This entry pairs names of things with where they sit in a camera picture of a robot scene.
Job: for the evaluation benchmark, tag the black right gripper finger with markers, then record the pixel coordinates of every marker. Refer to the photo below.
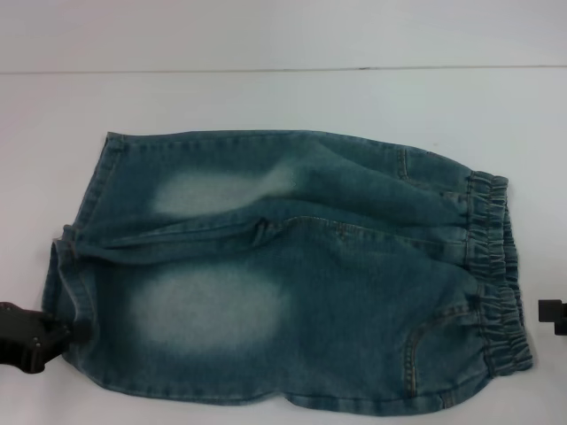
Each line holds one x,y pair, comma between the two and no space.
551,310

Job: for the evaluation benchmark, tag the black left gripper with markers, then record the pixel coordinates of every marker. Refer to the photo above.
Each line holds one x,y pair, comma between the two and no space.
31,336

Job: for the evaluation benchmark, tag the blue denim shorts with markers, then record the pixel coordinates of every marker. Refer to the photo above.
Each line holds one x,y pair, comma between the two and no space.
310,288

